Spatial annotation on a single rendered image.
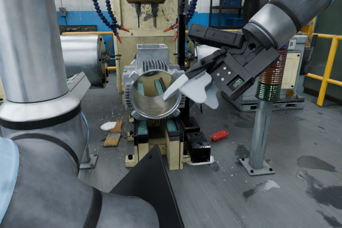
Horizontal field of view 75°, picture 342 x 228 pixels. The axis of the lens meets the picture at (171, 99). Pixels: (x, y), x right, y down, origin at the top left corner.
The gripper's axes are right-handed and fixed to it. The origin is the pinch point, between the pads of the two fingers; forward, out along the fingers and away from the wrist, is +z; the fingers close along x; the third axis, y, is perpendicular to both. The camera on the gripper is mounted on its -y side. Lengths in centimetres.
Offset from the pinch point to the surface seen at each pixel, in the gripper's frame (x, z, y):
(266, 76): 18.7, -18.8, 5.4
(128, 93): 13.3, 12.5, -16.4
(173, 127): 22.0, 10.3, -1.8
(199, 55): 50, -11, -25
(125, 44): 49, 12, -57
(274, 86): 20.0, -18.4, 8.5
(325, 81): 259, -97, 19
